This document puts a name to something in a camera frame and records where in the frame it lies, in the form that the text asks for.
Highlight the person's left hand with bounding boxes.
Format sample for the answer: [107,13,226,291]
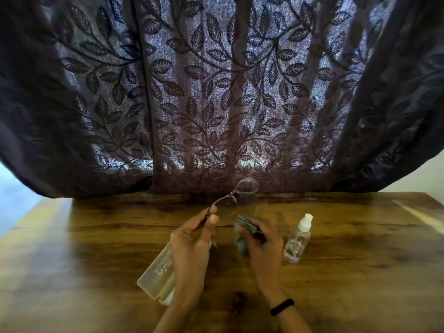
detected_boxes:
[169,205,220,298]

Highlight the person's right hand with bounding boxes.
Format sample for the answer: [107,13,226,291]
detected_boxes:
[240,216,285,298]

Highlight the teal cleaning cloth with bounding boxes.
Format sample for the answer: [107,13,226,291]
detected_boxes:
[234,215,262,258]

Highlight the metal-framed eyeglasses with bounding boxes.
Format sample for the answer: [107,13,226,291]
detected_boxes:
[196,177,259,231]

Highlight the person's right forearm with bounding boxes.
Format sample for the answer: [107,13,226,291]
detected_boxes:
[265,289,313,333]

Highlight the person's left forearm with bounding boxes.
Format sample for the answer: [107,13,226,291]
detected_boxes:
[154,293,203,333]

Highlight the clear spray bottle white cap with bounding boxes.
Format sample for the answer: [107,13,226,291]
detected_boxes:
[283,213,313,264]

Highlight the translucent eyeglasses case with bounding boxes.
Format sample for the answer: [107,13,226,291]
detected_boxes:
[137,241,212,306]

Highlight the black wristband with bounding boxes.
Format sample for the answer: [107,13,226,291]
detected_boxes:
[270,298,295,317]

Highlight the dark leaf-patterned curtain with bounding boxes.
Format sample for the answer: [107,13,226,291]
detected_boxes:
[0,0,444,199]

